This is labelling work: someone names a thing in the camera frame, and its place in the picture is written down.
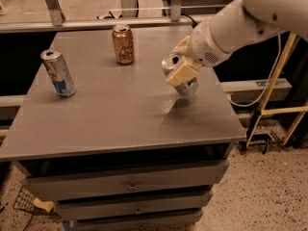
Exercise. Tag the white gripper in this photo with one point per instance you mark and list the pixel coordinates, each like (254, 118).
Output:
(202, 47)

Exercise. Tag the silver green 7up can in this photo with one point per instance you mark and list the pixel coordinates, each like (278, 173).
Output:
(181, 73)

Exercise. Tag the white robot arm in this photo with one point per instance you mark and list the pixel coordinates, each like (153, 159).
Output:
(240, 23)

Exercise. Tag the gold brown soda can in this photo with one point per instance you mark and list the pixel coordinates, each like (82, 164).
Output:
(123, 44)

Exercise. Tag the silver blue energy drink can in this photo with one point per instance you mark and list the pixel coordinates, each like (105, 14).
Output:
(58, 72)

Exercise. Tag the grey drawer cabinet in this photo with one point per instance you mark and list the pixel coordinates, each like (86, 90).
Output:
(120, 116)

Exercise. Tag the top grey drawer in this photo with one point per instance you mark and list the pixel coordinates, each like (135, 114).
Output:
(128, 180)

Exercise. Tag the grey drawer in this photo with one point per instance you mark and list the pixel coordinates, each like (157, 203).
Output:
(141, 222)
(128, 180)
(134, 205)

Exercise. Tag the bottom grey drawer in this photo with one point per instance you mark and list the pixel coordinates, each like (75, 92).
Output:
(141, 222)

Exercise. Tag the middle grey drawer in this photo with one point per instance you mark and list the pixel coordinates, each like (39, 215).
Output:
(134, 205)

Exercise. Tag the yellow foam piece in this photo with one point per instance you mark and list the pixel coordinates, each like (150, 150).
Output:
(43, 205)

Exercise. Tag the grey metal rail frame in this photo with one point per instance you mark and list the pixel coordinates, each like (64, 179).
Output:
(24, 16)

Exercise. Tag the black wire basket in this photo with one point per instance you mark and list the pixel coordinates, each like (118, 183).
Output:
(24, 202)

